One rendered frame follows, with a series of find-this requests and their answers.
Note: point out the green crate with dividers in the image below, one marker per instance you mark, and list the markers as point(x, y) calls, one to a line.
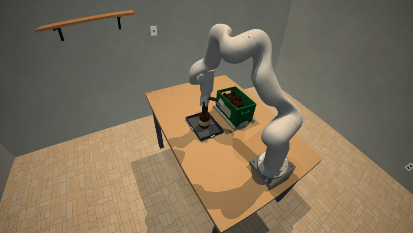
point(236, 115)

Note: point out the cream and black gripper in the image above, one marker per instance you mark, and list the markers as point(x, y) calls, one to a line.
point(204, 101)

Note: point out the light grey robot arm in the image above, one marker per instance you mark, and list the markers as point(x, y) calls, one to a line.
point(254, 43)

